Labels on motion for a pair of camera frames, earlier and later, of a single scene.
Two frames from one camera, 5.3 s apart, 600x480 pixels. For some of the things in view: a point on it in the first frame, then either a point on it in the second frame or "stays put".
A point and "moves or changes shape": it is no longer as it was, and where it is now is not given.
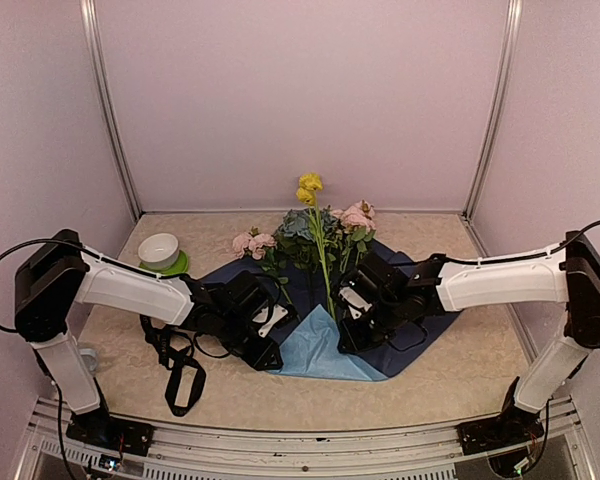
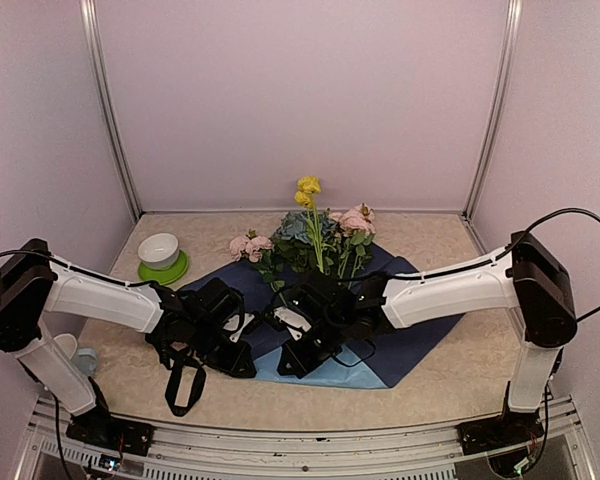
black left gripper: x=264 y=357 -> x=242 y=356
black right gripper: x=354 y=342 -> x=303 y=365
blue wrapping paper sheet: x=312 y=346 moves or changes shape
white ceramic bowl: x=158 y=251 stays put
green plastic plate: x=180 y=267 stays put
